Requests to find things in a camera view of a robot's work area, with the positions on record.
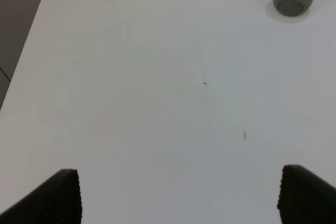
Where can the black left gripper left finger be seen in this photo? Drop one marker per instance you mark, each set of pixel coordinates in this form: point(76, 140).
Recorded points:
point(57, 200)

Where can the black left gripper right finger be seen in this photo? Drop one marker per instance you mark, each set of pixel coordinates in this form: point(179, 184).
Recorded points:
point(304, 197)

